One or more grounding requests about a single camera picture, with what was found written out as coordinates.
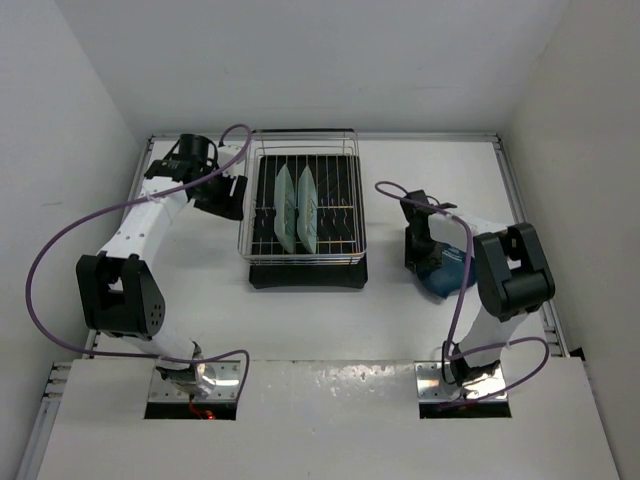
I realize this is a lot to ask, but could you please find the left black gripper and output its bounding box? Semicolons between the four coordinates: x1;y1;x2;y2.
192;165;246;220

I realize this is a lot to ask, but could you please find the dark blue leaf plate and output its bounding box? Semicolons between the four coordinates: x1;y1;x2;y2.
416;243;467;299

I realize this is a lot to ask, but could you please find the light green rectangular plate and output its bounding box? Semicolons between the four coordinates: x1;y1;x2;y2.
274;166;296;254

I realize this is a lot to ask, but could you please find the light green plate with berries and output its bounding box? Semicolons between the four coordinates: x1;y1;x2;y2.
296;167;318;254

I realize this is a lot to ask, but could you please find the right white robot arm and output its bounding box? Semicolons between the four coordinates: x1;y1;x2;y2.
400;190;555;387

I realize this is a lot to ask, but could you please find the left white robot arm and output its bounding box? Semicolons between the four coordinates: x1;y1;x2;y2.
76;134;247;396

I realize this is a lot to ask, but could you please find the black drip tray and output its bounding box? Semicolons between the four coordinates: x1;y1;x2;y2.
243;154;368;289

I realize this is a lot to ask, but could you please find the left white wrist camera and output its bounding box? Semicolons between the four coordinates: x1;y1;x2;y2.
217;144;246;176

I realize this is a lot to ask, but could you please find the metal wire dish rack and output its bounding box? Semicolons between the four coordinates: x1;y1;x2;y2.
238;128;366;265

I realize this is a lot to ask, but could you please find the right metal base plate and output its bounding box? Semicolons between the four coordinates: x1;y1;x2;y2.
414;361;508;404

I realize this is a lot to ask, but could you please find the metal base plate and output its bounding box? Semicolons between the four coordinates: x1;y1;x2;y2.
148;361;241;403
414;361;508;404

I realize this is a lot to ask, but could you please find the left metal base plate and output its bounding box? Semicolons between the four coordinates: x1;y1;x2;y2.
148;361;241;403

